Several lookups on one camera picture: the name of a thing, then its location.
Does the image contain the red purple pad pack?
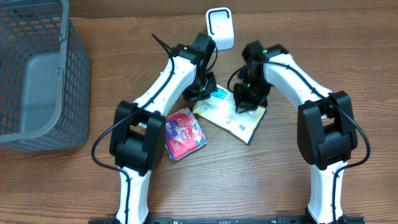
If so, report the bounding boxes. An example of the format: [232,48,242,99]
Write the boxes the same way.
[165,108,207,161]

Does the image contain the yellow snack bag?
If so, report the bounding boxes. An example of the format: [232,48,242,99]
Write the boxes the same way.
[193,85,267,146]

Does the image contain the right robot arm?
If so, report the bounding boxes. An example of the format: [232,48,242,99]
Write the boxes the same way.
[231,40,364,223]

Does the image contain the grey plastic shopping basket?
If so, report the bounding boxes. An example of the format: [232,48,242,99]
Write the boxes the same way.
[1,0,91,152]

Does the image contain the white barcode scanner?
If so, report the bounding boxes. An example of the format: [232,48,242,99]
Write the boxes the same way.
[205,7,234,50]

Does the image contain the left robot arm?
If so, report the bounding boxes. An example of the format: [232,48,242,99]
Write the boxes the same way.
[109,33,216,224]

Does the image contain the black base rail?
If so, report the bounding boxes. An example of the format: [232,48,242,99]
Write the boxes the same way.
[88,216,365,224]

